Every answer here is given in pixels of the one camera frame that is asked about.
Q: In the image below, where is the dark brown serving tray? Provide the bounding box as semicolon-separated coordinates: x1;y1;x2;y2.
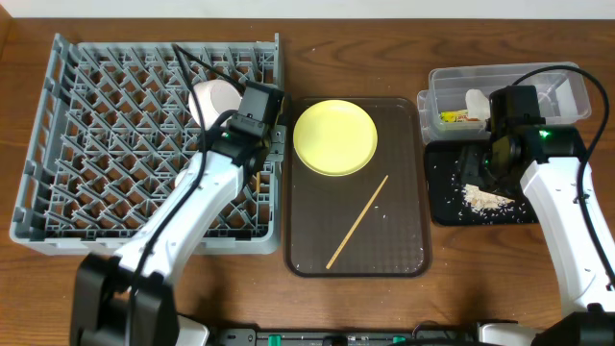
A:
283;97;431;278

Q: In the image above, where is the grey plastic dishwasher rack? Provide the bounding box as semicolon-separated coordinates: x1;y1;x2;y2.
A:
9;34;283;256

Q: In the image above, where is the black waste tray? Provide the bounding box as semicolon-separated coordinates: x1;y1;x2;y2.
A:
424;140;537;226

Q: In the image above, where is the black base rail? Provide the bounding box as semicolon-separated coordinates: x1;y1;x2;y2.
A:
206;323;479;346

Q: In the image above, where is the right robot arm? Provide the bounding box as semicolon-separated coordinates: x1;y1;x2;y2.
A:
457;126;614;345

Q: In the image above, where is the pile of rice scraps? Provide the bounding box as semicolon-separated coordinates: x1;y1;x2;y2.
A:
431;165;529;223

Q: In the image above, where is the white bowl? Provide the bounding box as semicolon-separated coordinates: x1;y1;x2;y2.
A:
193;80;242;130

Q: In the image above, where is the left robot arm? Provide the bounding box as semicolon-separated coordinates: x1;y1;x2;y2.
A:
69;149;256;345

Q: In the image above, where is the white tissue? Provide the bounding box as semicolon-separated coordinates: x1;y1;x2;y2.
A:
465;89;491;121

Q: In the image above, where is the yellow green snack wrapper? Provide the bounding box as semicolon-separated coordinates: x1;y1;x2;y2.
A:
440;110;469;123

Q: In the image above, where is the clear plastic bin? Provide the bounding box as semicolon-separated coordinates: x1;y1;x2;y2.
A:
417;62;592;144

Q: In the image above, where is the yellow round plate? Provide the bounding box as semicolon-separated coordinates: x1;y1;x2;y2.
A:
292;100;379;177

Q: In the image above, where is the light green cup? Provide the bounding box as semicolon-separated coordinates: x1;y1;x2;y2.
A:
174;170;186;188

